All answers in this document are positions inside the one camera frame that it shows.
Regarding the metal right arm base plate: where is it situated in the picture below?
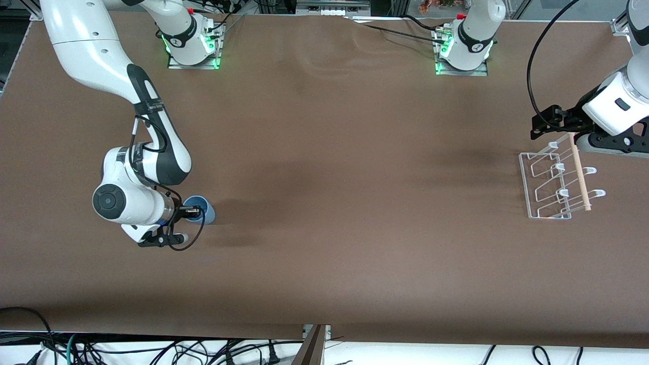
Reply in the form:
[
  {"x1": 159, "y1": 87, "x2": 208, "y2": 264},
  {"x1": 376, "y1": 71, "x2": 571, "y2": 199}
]
[{"x1": 167, "y1": 19, "x2": 223, "y2": 70}]

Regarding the black cable on table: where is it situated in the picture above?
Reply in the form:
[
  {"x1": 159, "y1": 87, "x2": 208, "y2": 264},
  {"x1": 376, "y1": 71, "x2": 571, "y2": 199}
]
[
  {"x1": 403, "y1": 14, "x2": 441, "y2": 34},
  {"x1": 361, "y1": 23, "x2": 443, "y2": 45}
]

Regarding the white power strip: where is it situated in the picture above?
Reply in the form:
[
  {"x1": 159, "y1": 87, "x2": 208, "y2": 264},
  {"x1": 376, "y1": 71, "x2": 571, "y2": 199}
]
[{"x1": 297, "y1": 0, "x2": 371, "y2": 16}]

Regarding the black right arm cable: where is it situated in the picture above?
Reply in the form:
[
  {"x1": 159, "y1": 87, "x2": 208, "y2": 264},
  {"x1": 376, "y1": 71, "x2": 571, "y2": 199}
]
[{"x1": 129, "y1": 114, "x2": 206, "y2": 252}]

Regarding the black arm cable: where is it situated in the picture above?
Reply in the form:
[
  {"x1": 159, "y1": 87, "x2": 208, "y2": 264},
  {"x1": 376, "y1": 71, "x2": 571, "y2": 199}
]
[
  {"x1": 526, "y1": 0, "x2": 582, "y2": 127},
  {"x1": 129, "y1": 114, "x2": 206, "y2": 252}
]

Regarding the orange background object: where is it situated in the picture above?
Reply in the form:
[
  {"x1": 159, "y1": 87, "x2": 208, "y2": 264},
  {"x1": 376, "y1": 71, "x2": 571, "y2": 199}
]
[{"x1": 418, "y1": 0, "x2": 458, "y2": 14}]

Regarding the white wire cup rack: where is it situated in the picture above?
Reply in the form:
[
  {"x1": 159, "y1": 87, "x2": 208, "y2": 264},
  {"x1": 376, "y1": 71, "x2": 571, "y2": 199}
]
[{"x1": 519, "y1": 133, "x2": 607, "y2": 220}]

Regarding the thick black floor cable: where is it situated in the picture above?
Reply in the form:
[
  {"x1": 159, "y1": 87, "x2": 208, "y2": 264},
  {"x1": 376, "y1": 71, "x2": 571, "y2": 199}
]
[{"x1": 0, "y1": 306, "x2": 57, "y2": 365}]

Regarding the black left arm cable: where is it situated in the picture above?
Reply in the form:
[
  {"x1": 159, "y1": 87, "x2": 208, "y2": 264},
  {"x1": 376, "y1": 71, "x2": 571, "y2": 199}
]
[{"x1": 526, "y1": 0, "x2": 582, "y2": 127}]

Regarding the metal table bracket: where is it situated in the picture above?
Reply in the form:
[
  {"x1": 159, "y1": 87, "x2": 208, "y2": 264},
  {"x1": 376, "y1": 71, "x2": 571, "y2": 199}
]
[{"x1": 303, "y1": 324, "x2": 332, "y2": 341}]

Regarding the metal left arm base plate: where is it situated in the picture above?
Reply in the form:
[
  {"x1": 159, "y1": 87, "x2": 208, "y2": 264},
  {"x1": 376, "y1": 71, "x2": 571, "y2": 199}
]
[{"x1": 435, "y1": 25, "x2": 489, "y2": 77}]

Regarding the blue plastic cup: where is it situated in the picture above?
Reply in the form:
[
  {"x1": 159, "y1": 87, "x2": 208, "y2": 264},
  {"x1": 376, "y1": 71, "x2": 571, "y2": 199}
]
[{"x1": 182, "y1": 195, "x2": 217, "y2": 226}]

